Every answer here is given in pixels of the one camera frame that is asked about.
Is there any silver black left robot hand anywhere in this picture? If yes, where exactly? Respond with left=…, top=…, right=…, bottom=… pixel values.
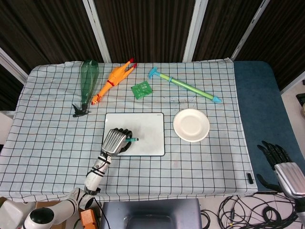
left=101, top=127, right=134, bottom=157

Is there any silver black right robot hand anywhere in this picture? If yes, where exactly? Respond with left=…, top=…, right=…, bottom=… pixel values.
left=256, top=140, right=305, bottom=200

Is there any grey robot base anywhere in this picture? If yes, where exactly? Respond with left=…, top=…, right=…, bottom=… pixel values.
left=99, top=198, right=203, bottom=229

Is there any dark blue cloth mat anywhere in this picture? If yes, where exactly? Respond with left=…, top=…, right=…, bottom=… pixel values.
left=232, top=61, right=300, bottom=193

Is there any white black-checked tablecloth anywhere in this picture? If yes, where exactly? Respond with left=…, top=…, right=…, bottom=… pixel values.
left=0, top=58, right=259, bottom=203

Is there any green card packet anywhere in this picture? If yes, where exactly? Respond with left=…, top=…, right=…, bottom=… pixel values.
left=130, top=81, right=153, bottom=99

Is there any orange rubber chicken toy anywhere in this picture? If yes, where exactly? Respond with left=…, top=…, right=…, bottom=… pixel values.
left=90, top=58, right=138, bottom=106

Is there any green transparent plastic cone toy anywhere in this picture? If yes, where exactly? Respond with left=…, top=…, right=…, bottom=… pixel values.
left=72, top=59, right=99, bottom=118

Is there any white paper plate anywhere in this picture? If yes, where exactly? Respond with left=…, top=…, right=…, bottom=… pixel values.
left=173, top=108, right=211, bottom=143

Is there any orange box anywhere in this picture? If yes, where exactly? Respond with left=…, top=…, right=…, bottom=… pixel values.
left=80, top=209, right=99, bottom=229

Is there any green and blue water gun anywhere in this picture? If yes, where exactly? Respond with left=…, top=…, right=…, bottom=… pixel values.
left=148, top=67, right=222, bottom=104

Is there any white plastic container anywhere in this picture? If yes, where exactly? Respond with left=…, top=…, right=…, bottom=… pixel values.
left=0, top=199, right=24, bottom=229

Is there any white drawing board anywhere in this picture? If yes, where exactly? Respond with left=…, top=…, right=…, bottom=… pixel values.
left=104, top=112, right=165, bottom=157

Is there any black cable tangle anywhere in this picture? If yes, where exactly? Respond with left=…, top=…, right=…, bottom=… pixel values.
left=200, top=194, right=305, bottom=229

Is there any white metal frame post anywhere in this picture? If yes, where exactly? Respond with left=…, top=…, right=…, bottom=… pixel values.
left=82, top=0, right=112, bottom=63
left=0, top=47, right=29, bottom=83
left=183, top=0, right=210, bottom=62
left=230, top=0, right=272, bottom=60

